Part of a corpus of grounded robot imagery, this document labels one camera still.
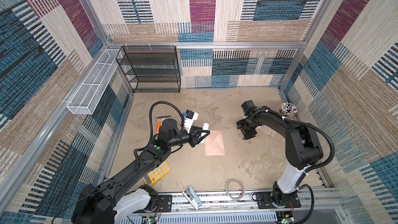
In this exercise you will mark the white wire mesh basket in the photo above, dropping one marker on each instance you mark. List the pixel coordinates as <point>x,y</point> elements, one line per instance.
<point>89,93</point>

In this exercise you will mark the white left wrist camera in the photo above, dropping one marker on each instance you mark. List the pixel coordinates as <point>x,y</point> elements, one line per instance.
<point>189,118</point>

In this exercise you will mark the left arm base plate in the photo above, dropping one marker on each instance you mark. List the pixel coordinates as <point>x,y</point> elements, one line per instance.
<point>160,203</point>

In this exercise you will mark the white glue stick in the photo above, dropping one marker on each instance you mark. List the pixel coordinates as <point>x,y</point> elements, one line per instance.
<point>205,133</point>

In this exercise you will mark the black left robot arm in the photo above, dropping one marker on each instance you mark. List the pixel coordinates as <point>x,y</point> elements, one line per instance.
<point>111,201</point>

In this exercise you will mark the yellow calculator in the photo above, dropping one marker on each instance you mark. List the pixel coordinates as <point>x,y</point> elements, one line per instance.
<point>156,174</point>

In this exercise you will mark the pack of coloured markers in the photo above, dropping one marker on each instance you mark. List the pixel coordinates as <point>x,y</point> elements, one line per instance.
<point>160,121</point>

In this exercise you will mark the black wire shelf rack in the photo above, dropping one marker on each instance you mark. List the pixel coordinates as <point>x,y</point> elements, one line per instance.
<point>150,68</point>

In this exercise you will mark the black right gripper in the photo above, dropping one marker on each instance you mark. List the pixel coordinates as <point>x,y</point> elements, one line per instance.
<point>247,134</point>

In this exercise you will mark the cup of pencils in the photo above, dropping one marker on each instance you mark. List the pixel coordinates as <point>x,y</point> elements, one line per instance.
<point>288,109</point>

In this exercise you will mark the light blue stapler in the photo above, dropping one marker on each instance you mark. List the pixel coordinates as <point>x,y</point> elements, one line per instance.
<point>192,197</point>

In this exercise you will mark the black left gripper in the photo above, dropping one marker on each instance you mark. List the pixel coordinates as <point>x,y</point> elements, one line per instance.
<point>193,136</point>

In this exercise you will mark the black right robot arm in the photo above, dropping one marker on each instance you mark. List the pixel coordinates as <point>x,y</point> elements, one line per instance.
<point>306,148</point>

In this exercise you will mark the pink envelope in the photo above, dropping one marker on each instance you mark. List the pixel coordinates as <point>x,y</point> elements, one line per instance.
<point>214,144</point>

